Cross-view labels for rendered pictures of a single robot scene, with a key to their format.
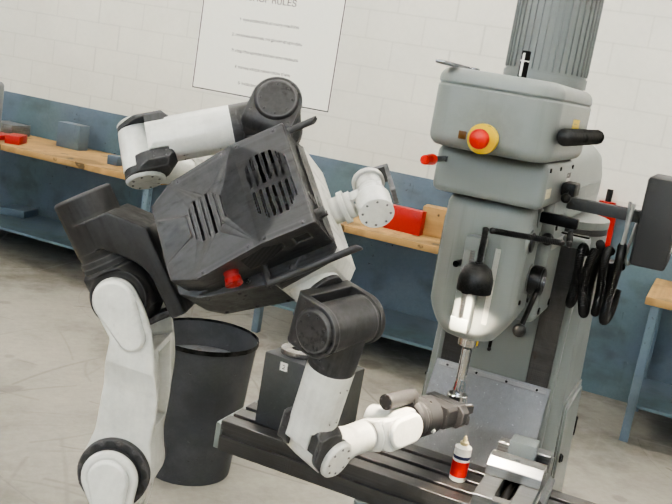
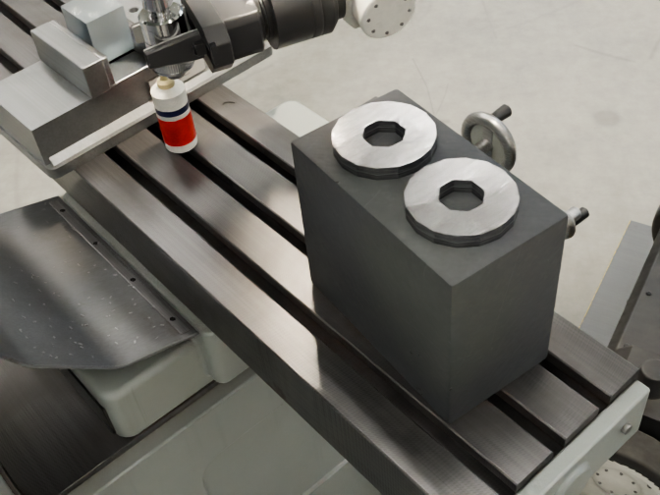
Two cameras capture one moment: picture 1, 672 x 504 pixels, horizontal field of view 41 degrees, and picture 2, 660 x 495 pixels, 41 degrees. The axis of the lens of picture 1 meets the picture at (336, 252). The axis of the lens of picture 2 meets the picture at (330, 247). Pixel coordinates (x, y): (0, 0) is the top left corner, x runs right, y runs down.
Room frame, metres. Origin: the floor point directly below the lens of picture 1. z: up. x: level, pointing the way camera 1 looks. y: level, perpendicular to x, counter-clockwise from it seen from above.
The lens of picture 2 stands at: (2.65, 0.23, 1.64)
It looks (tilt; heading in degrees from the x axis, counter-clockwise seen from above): 46 degrees down; 212
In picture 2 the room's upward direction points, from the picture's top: 7 degrees counter-clockwise
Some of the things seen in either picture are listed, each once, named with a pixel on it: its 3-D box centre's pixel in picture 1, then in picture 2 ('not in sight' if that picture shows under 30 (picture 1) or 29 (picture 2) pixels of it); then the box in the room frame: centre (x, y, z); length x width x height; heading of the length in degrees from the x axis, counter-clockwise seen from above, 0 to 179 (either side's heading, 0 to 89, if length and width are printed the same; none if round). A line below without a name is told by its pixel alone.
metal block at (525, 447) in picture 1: (522, 452); (97, 27); (1.95, -0.50, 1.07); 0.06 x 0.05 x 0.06; 69
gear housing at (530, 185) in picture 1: (506, 173); not in sight; (2.06, -0.35, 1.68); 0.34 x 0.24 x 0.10; 158
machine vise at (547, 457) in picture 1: (515, 479); (130, 54); (1.92, -0.48, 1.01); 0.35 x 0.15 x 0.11; 159
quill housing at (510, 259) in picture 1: (484, 265); not in sight; (2.02, -0.34, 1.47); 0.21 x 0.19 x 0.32; 68
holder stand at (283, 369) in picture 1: (309, 392); (422, 247); (2.14, 0.01, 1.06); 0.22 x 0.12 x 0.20; 62
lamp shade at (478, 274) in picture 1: (476, 276); not in sight; (1.83, -0.29, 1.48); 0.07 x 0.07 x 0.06
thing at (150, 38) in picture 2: not in sight; (167, 42); (2.02, -0.33, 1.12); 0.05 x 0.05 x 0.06
